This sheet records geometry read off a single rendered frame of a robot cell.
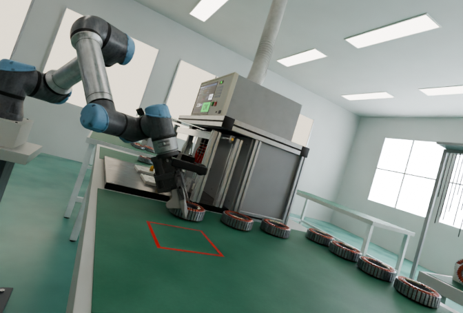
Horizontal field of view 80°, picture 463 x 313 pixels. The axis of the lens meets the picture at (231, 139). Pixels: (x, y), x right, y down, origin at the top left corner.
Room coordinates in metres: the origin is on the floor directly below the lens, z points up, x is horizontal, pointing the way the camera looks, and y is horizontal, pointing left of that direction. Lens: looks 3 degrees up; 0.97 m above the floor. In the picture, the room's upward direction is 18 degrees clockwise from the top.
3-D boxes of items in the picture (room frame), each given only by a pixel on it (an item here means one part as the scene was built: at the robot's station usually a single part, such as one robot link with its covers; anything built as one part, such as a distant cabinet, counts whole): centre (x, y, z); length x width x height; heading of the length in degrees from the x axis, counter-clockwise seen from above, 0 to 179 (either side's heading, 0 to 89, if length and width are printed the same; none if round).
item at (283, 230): (1.05, -0.26, 0.77); 0.11 x 0.11 x 0.04
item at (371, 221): (4.50, -1.90, 0.38); 2.10 x 0.90 x 0.75; 25
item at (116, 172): (1.31, 0.27, 0.76); 0.64 x 0.47 x 0.02; 25
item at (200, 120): (1.44, 0.00, 1.09); 0.68 x 0.44 x 0.05; 25
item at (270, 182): (1.18, -0.21, 0.91); 0.28 x 0.03 x 0.32; 115
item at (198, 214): (0.89, 0.06, 0.77); 0.11 x 0.11 x 0.04
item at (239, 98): (1.43, -0.01, 1.22); 0.44 x 0.39 x 0.20; 25
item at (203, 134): (1.34, 0.20, 1.03); 0.62 x 0.01 x 0.03; 25
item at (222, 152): (1.41, 0.06, 0.92); 0.66 x 0.01 x 0.30; 25
